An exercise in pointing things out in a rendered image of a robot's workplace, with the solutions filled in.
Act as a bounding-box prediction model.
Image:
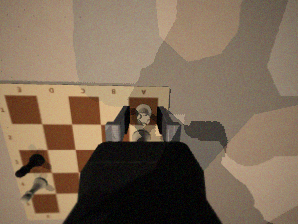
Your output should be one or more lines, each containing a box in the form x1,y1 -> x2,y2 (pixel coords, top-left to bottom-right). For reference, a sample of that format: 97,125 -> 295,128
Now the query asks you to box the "black chess pawn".
15,154 -> 45,178

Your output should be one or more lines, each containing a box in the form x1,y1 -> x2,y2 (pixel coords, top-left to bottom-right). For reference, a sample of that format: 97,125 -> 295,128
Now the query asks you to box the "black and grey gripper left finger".
105,106 -> 130,142

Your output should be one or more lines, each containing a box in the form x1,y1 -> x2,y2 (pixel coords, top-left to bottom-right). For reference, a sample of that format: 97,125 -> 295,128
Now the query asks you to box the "wooden chessboard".
0,83 -> 170,220

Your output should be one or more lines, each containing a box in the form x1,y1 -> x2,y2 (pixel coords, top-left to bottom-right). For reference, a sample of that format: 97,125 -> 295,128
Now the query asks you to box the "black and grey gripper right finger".
157,106 -> 181,142

